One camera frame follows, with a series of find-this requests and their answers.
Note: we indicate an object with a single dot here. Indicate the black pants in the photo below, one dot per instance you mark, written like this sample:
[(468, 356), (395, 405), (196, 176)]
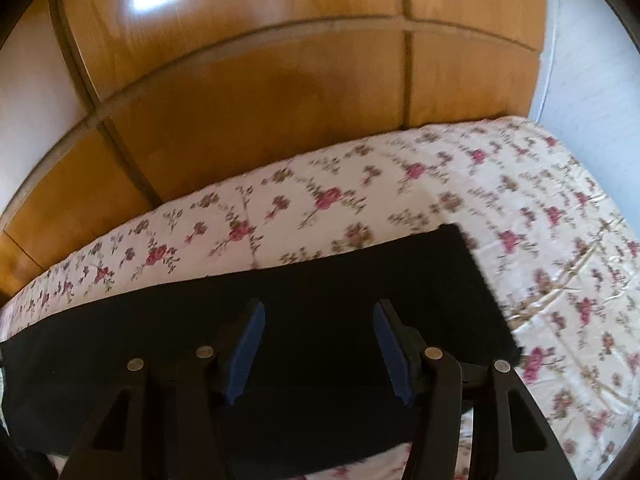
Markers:
[(317, 395)]

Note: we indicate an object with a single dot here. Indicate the wooden wardrobe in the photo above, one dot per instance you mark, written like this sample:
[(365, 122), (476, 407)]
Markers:
[(110, 108)]

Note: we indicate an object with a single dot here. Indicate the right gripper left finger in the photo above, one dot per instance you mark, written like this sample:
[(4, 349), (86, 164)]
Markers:
[(160, 417)]

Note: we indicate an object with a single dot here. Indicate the floral bed sheet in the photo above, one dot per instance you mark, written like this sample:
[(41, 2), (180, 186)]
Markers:
[(560, 257)]

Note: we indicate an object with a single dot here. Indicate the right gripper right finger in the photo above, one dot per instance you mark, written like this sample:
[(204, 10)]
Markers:
[(511, 437)]

